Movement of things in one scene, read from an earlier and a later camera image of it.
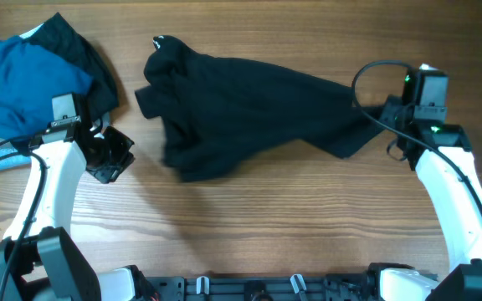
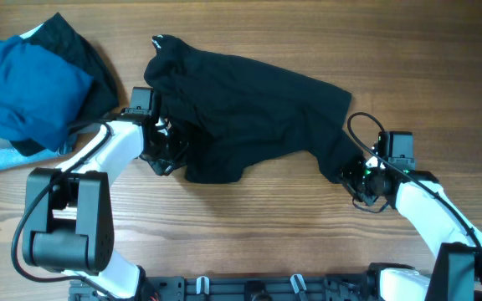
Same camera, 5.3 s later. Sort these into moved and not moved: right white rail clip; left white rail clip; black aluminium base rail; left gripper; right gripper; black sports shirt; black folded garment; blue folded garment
Moved: black sports shirt; left gripper; right gripper
Not moved: black aluminium base rail; black folded garment; blue folded garment; left white rail clip; right white rail clip
